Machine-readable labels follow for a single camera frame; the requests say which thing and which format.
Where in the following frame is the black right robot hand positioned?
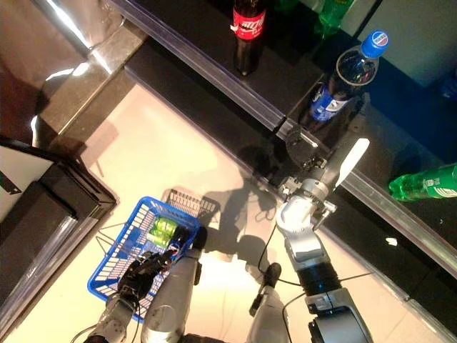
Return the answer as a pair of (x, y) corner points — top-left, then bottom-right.
(283, 96), (371, 187)

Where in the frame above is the blue plastic shopping basket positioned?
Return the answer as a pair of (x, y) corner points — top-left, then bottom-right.
(87, 195), (201, 324)

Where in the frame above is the black shelf board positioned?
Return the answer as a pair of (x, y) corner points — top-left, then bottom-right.
(106, 0), (457, 279)
(123, 39), (457, 343)

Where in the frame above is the coke bottle red label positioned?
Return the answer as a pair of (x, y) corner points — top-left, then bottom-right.
(231, 0), (267, 76)

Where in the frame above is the silver right robot leg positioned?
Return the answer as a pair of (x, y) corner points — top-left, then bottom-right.
(246, 262), (286, 343)

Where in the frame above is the dark corner display unit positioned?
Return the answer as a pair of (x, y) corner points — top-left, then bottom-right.
(0, 0), (151, 329)

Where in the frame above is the black cable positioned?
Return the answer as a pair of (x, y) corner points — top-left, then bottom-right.
(256, 221), (374, 343)

